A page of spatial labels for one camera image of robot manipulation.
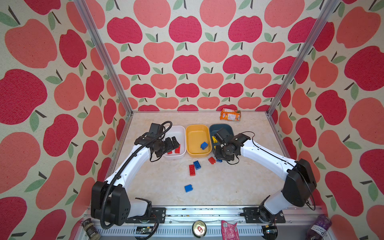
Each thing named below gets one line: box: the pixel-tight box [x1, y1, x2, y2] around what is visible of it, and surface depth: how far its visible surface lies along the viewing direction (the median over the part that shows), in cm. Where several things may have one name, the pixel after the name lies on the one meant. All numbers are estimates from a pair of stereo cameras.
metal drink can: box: [192, 220, 207, 239], surface depth 63 cm
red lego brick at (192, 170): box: [189, 164, 196, 177], surface depth 90 cm
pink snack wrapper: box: [221, 220, 240, 240], surface depth 70 cm
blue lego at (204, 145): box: [200, 141, 209, 150], surface depth 101 cm
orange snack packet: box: [220, 108, 242, 122], surface depth 118 cm
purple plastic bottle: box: [306, 214, 332, 240], surface depth 69 cm
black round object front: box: [261, 225, 278, 240], surface depth 73 cm
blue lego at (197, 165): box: [193, 160, 202, 170], surface depth 92 cm
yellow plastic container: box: [185, 124, 212, 158], surface depth 106 cm
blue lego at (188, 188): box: [184, 184, 194, 193], surface depth 85 cm
